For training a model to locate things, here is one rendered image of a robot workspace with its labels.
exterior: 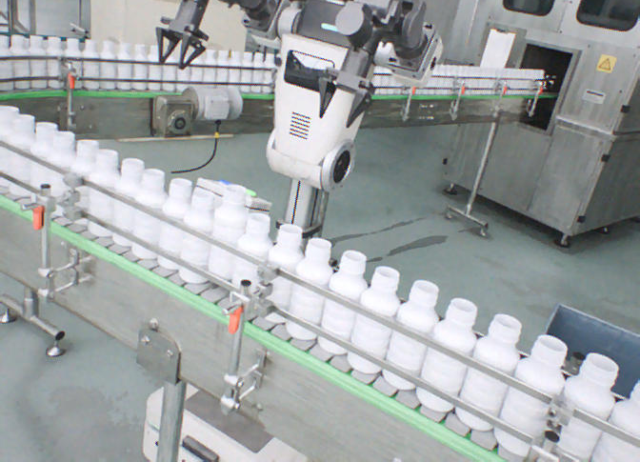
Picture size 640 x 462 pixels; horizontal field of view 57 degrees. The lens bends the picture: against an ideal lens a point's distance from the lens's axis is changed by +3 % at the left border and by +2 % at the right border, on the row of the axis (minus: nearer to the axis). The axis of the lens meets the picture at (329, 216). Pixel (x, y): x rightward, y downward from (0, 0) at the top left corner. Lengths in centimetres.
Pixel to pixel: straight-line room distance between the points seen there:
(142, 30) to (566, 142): 322
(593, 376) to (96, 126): 193
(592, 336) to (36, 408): 178
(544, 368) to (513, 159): 394
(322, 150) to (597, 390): 96
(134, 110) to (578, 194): 316
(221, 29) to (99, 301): 413
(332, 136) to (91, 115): 108
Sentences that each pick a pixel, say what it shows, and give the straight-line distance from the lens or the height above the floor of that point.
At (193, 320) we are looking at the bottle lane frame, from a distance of 106.
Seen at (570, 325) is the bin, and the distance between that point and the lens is 147.
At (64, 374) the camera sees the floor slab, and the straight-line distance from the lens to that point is 248.
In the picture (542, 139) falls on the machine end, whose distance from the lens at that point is 459.
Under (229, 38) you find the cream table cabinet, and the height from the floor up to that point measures 87.
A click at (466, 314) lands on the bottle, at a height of 116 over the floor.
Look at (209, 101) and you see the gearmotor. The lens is 234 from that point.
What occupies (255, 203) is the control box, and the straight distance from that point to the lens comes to 115.
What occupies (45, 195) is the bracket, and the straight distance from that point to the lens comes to 117.
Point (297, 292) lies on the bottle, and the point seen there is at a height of 108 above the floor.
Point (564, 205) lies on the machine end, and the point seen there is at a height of 31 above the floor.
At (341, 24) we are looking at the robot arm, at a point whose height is 146.
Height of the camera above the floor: 155
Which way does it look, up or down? 22 degrees down
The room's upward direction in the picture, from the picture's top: 11 degrees clockwise
